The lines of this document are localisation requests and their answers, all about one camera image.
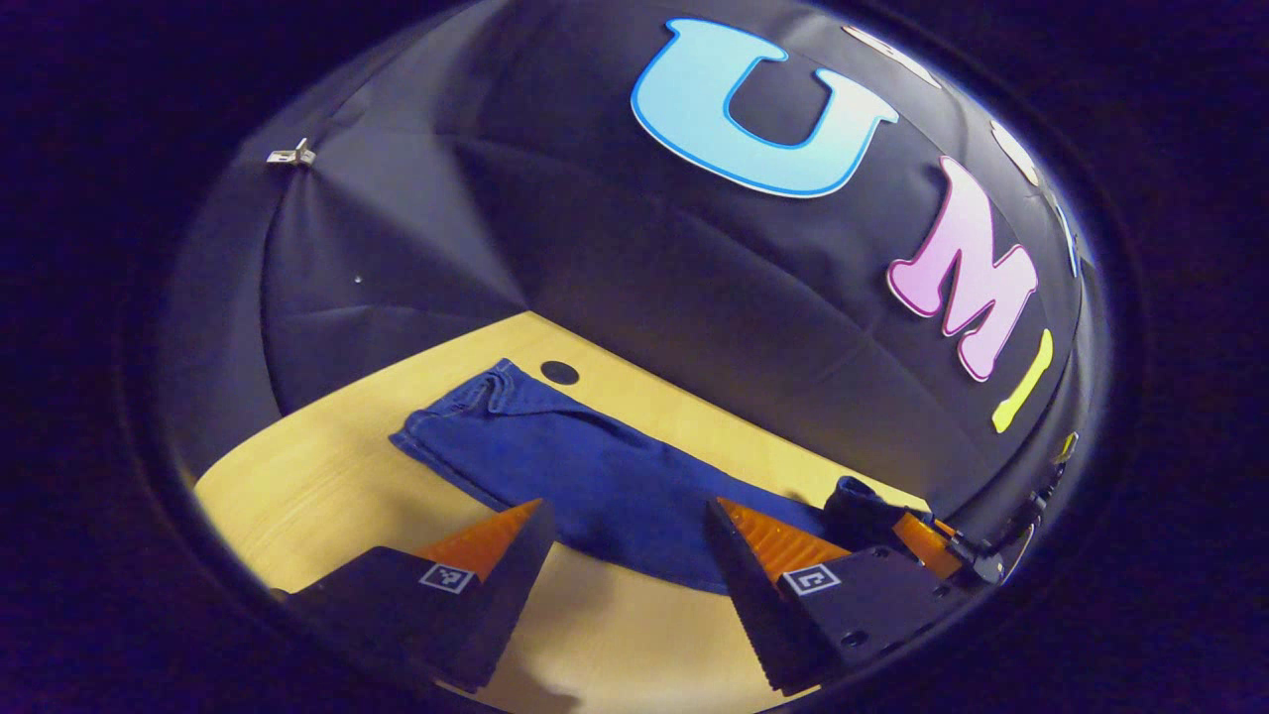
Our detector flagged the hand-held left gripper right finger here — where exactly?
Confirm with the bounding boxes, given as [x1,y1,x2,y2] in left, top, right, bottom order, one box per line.
[705,498,973,696]

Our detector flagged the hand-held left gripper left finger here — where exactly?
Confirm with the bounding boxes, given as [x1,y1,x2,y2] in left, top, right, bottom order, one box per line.
[268,498,559,694]

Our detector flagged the blue jeans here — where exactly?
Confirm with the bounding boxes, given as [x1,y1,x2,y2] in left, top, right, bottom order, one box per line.
[390,358,905,596]

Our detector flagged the black backdrop cloth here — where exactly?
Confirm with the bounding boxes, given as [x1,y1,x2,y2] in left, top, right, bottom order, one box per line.
[164,0,1101,517]

